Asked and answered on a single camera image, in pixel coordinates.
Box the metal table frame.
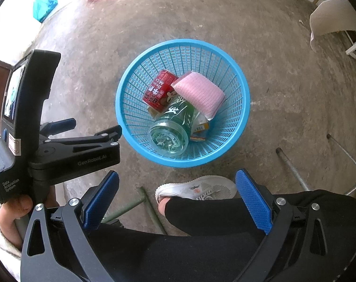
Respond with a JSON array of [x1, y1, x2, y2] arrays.
[[276, 133, 356, 204]]

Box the white sneaker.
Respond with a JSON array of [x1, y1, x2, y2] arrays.
[[155, 175, 238, 204]]

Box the green plastic bottle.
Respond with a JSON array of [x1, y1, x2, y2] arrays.
[[148, 97, 197, 155]]

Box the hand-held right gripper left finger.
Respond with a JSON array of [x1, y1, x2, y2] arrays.
[[20, 170, 120, 282]]

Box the person's leg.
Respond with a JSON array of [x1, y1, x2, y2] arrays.
[[90, 189, 356, 282]]

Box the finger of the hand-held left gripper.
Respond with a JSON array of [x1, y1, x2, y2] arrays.
[[40, 118, 77, 137], [40, 125, 122, 153]]

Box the red drink can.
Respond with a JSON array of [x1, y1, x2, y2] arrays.
[[142, 70, 180, 113]]

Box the green metal frame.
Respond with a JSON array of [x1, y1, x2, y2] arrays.
[[103, 186, 168, 235]]

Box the teal plastic bag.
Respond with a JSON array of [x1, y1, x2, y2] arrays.
[[33, 0, 58, 23]]

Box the yellow and white carton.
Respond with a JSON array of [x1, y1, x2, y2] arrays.
[[190, 110, 211, 142]]

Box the person's left hand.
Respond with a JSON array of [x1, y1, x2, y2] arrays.
[[0, 195, 36, 250]]

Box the pink sponge cloth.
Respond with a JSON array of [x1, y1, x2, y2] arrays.
[[170, 71, 226, 117]]

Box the blue plastic mesh basket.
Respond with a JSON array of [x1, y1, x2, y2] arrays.
[[116, 39, 251, 168]]

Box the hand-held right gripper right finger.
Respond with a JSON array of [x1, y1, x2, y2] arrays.
[[225, 169, 339, 282]]

